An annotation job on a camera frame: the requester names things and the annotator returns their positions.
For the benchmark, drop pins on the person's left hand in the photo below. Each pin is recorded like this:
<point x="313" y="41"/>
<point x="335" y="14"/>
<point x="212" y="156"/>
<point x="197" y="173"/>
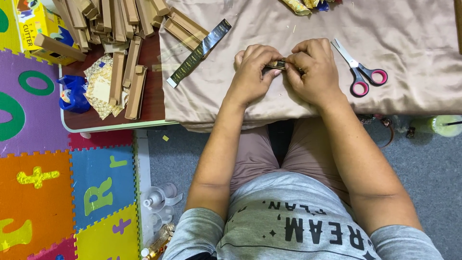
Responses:
<point x="249" y="79"/>

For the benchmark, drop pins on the person's right hand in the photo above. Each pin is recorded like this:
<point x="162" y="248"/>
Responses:
<point x="317" y="79"/>

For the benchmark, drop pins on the black gold label strip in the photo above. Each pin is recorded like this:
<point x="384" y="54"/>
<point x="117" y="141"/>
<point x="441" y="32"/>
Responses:
<point x="196" y="56"/>

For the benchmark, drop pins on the dusty pink trousers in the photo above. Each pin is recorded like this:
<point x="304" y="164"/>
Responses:
<point x="314" y="151"/>

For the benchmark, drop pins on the long brown cardboard box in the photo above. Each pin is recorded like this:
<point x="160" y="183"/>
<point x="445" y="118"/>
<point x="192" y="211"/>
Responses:
<point x="117" y="77"/>
<point x="136" y="94"/>
<point x="132" y="61"/>
<point x="187" y="30"/>
<point x="59" y="47"/>

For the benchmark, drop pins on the beige cloth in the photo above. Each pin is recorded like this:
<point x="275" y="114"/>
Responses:
<point x="397" y="54"/>

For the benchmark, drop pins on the brown low table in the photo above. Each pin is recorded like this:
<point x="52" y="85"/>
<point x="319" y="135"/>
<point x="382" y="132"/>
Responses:
<point x="153" y="94"/>

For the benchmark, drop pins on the green plastic bottle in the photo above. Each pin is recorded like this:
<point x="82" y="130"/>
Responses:
<point x="438" y="125"/>

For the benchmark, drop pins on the pile of brown boxes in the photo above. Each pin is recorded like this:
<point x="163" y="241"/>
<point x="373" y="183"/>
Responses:
<point x="115" y="18"/>

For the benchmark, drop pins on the grey printed t-shirt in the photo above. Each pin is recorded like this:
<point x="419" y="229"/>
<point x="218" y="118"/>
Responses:
<point x="288" y="224"/>

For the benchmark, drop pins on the gold patterned wrapping sheets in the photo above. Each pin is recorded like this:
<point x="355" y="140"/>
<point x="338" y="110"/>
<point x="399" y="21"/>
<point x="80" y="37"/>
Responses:
<point x="97" y="86"/>

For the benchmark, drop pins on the blue tape dispenser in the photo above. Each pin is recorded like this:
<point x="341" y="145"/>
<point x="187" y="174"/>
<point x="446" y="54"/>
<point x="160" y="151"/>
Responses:
<point x="74" y="95"/>

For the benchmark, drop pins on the gold capped small bottles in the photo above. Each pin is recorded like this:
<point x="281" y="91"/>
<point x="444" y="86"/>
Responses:
<point x="158" y="243"/>

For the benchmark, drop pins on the yellow tape cutter carton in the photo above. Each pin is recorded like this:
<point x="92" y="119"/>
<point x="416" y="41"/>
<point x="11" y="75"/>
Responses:
<point x="34" y="27"/>

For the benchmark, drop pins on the colourful foam puzzle mat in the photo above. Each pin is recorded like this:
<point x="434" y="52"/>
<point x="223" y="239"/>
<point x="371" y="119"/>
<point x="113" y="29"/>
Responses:
<point x="39" y="173"/>

